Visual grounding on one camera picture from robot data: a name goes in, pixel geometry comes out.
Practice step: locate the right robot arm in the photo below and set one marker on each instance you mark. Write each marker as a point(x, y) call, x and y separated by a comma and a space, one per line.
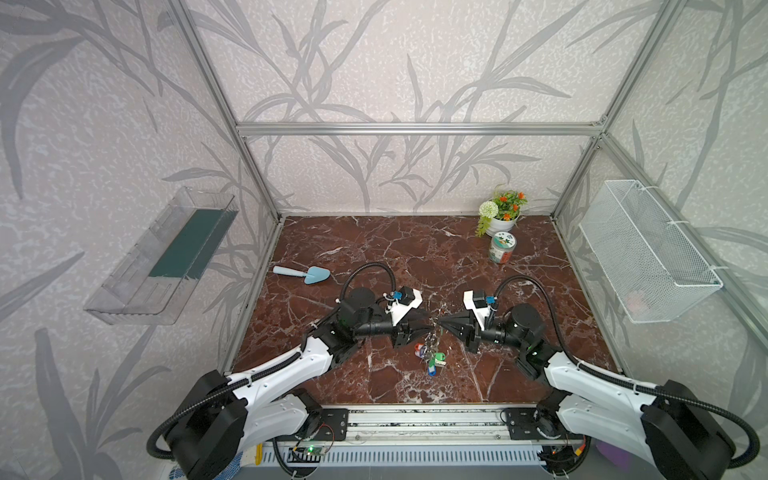
point(665, 425)

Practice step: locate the white wire mesh basket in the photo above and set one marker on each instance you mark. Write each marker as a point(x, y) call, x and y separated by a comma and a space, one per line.
point(652, 265)

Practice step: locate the light blue toy shovel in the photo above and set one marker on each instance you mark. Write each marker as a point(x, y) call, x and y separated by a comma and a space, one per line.
point(312, 275)

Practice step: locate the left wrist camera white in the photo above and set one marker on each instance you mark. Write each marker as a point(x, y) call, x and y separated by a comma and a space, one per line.
point(400, 302)

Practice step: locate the purple pink toy shovel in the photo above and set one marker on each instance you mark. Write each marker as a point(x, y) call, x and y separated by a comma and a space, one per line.
point(615, 455)

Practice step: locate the small printed jar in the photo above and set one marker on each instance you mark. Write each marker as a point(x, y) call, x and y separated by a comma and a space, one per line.
point(501, 247)

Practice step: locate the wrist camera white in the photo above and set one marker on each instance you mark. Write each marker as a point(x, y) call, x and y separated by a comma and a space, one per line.
point(400, 302)
point(481, 305)

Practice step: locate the metal key ring plate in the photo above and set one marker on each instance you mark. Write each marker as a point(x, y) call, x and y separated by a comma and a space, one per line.
point(425, 350)

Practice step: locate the potted artificial flower plant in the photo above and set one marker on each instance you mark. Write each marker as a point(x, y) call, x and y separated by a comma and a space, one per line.
point(500, 213)

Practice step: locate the clear plastic wall shelf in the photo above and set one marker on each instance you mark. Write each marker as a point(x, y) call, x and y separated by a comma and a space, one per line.
point(154, 281)

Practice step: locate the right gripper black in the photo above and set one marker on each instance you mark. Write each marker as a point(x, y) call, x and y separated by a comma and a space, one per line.
point(470, 330)

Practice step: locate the blue dotted work glove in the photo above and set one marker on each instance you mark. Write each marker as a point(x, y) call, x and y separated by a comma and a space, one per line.
point(228, 473)

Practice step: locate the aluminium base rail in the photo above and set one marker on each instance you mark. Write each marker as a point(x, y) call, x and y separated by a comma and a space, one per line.
point(425, 435)

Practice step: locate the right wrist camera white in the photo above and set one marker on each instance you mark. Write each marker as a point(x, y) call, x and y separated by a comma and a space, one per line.
point(481, 305)

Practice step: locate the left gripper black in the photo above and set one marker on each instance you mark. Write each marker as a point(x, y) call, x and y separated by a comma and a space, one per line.
point(399, 329)

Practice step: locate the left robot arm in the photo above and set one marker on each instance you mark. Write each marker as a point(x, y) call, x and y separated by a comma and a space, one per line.
point(222, 416)

